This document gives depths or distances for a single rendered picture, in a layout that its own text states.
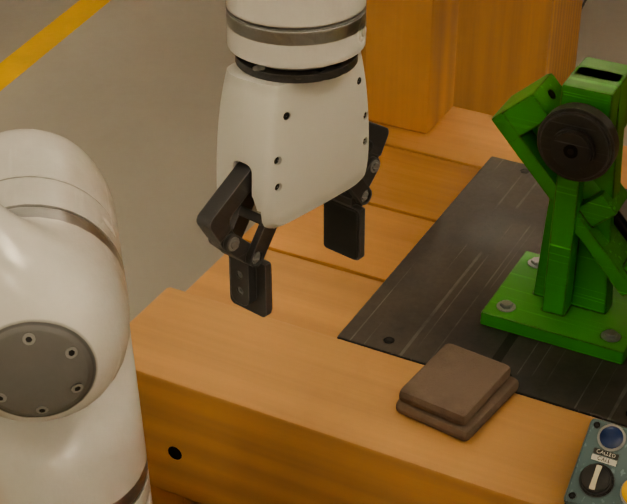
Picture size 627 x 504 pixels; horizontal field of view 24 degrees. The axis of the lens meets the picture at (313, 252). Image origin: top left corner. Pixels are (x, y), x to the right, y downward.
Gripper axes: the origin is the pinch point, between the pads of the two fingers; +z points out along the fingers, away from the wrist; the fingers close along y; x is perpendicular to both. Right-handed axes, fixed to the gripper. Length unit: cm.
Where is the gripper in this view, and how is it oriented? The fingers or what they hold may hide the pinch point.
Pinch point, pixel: (298, 267)
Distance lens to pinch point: 96.4
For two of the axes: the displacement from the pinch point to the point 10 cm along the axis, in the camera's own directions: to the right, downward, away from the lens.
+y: -6.6, 3.9, -6.4
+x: 7.5, 3.4, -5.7
